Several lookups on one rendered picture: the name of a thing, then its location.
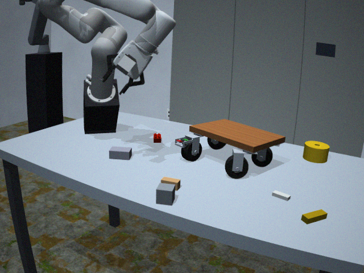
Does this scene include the wooden dolly with black caster wheels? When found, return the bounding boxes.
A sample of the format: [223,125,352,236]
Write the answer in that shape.
[175,119,286,179]

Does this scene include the yellow cylinder with center hole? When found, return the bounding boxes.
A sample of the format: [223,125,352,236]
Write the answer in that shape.
[303,141,329,163]

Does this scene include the yellow rectangular block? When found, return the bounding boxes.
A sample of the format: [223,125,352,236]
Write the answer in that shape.
[301,209,327,224]

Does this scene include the red toy brick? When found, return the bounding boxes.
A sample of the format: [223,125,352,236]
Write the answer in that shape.
[154,133,161,143]

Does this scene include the tan wooden bar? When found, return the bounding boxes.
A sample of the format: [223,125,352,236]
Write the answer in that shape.
[161,177,180,191]

